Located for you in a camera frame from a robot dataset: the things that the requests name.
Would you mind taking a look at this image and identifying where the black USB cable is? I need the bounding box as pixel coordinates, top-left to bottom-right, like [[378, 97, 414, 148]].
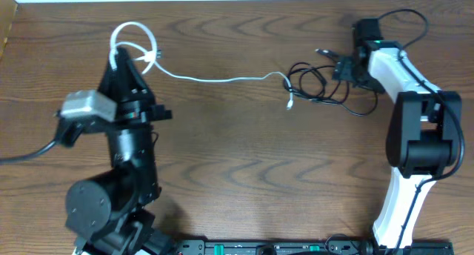
[[283, 47, 379, 118]]

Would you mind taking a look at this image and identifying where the white USB cable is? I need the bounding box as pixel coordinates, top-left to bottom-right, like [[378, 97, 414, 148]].
[[108, 21, 296, 111]]

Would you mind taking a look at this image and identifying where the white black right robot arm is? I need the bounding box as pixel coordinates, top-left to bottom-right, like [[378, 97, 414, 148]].
[[333, 18, 465, 254]]

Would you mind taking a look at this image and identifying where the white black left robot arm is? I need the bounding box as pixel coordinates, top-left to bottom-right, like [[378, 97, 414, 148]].
[[56, 47, 173, 254]]

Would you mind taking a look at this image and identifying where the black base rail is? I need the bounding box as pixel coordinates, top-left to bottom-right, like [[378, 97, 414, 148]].
[[171, 238, 455, 255]]

